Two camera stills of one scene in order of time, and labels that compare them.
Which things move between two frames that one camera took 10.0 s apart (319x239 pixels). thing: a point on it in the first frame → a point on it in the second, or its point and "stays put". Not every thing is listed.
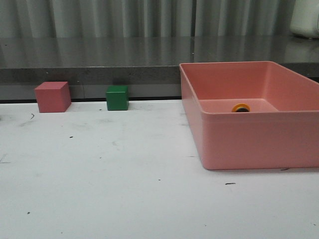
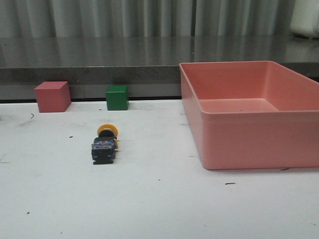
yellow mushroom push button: x=241 y=107 → x=103 y=149
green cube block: x=117 y=98 stays put
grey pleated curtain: x=145 y=19 stays put
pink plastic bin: x=281 y=131 stays put
